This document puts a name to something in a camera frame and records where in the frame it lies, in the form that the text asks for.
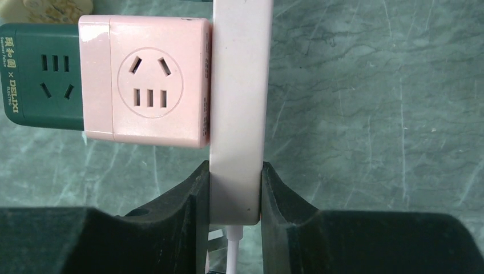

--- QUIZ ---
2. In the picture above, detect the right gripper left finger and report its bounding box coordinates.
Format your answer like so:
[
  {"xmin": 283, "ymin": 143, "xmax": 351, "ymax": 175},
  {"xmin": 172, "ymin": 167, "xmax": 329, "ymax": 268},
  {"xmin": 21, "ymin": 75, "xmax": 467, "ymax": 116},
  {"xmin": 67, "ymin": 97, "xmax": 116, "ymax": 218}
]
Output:
[{"xmin": 1, "ymin": 161, "xmax": 209, "ymax": 273}]

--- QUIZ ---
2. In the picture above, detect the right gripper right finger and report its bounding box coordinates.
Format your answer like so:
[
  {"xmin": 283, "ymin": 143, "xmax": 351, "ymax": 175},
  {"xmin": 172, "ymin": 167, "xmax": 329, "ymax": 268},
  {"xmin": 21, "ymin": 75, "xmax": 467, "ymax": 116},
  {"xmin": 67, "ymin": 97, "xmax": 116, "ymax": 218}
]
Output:
[{"xmin": 261, "ymin": 162, "xmax": 483, "ymax": 273}]

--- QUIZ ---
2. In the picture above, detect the pink cube socket adapter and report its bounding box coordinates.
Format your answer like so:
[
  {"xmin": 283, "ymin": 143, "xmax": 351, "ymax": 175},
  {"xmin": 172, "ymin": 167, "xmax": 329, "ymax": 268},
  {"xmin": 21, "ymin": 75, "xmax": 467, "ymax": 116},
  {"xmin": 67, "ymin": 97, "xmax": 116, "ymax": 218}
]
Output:
[{"xmin": 78, "ymin": 15, "xmax": 211, "ymax": 148}]

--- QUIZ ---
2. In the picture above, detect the dark green cube adapter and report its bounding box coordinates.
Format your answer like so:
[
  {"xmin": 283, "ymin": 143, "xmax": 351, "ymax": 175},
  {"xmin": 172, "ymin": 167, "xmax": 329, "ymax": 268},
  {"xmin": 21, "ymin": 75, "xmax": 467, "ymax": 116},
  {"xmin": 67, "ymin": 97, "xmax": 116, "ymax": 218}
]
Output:
[{"xmin": 1, "ymin": 23, "xmax": 83, "ymax": 131}]

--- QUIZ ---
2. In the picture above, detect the pink power strip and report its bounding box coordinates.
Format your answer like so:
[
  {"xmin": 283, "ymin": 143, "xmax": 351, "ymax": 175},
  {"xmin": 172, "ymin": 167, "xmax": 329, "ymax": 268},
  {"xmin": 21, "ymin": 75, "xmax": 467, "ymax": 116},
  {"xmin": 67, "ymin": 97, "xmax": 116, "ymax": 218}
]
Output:
[{"xmin": 209, "ymin": 0, "xmax": 273, "ymax": 225}]

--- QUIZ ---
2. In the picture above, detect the beige cube socket adapter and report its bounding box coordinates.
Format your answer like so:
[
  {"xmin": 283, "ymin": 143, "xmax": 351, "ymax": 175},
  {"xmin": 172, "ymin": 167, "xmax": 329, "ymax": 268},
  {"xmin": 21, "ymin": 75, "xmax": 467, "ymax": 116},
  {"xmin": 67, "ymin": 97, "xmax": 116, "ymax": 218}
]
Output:
[{"xmin": 1, "ymin": 0, "xmax": 94, "ymax": 24}]

